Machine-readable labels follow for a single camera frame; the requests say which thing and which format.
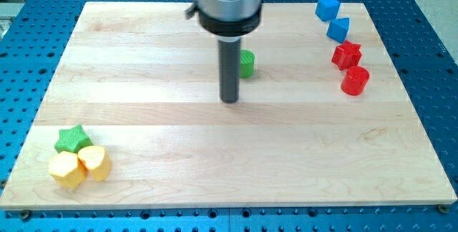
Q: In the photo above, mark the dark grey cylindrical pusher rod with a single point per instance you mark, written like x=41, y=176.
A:
x=229, y=68

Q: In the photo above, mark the green cylinder block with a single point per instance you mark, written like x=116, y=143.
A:
x=247, y=59

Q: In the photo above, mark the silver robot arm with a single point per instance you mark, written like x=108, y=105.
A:
x=228, y=20

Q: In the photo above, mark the blue cube block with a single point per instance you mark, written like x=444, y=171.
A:
x=327, y=10

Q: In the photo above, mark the blue triangular prism block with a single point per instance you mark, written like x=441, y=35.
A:
x=338, y=29

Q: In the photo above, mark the red star block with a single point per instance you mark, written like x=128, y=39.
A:
x=347, y=55

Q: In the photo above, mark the light wooden board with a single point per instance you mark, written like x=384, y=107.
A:
x=142, y=81

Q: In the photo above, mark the red cylinder block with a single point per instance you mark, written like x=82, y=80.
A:
x=355, y=80

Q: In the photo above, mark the yellow heart block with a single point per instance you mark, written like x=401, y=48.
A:
x=96, y=160

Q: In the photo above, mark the green star block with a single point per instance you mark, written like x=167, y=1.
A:
x=72, y=140

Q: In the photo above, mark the blue perforated metal base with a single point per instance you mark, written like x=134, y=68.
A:
x=36, y=39

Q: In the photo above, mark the yellow hexagon block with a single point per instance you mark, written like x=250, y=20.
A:
x=67, y=169

